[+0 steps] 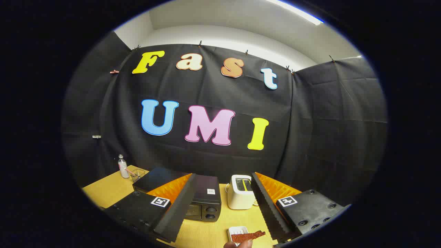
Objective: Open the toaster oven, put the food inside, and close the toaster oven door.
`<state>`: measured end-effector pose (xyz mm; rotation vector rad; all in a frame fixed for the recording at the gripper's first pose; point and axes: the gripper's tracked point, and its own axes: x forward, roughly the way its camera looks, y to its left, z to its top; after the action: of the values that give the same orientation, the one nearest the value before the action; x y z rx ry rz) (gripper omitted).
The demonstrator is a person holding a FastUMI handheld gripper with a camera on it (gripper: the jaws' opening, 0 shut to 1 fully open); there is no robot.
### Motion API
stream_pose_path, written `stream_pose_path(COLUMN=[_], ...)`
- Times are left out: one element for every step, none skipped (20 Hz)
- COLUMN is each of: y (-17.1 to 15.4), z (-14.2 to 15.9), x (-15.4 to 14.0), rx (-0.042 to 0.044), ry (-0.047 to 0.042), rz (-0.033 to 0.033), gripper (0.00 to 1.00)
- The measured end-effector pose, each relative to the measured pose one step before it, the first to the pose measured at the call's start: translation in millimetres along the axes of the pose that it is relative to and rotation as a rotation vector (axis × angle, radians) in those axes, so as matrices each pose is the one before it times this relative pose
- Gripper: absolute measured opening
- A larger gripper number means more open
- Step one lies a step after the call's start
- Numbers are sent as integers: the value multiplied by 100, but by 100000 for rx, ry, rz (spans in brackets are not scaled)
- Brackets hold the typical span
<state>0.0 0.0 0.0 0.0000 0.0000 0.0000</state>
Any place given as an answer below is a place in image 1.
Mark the white pop-up toaster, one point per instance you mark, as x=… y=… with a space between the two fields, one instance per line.
x=237 y=198

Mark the white rectangular dish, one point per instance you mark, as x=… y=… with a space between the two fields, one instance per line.
x=237 y=229

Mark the black toaster oven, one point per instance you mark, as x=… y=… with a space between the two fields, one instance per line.
x=206 y=206

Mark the clear plastic bottle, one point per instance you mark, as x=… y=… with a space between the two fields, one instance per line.
x=123 y=168

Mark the brown meat slice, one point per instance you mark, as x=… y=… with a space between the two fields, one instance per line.
x=246 y=236

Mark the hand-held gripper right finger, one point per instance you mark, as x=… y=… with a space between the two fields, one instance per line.
x=267 y=206

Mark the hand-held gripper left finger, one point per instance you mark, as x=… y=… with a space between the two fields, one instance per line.
x=179 y=206

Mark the white divided snack dish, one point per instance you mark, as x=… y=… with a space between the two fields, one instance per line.
x=255 y=202

